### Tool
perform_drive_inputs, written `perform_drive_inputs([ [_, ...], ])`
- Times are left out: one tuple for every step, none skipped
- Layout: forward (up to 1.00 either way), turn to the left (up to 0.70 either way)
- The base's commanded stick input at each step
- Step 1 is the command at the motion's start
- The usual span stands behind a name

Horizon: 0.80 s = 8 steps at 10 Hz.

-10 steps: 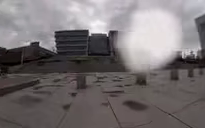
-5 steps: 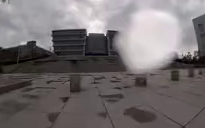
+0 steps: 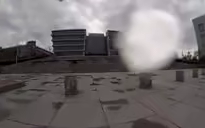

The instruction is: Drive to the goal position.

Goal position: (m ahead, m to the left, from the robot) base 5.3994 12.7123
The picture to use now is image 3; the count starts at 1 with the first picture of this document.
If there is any grey stone slab plaza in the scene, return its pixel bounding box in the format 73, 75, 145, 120
0, 68, 205, 128

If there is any short grey stone bollard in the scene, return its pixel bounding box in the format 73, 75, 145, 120
64, 75, 79, 97
191, 68, 200, 79
138, 72, 153, 90
175, 70, 185, 83

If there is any dark glass-fronted tall building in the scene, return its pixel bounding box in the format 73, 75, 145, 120
50, 28, 124, 57

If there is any dark low building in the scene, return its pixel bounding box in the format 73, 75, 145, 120
0, 40, 54, 67

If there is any clump of trees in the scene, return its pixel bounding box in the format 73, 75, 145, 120
180, 49, 205, 66

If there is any dark raised kerb strip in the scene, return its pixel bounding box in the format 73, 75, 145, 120
0, 79, 27, 97

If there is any dark low wall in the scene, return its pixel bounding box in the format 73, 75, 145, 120
0, 54, 128, 74

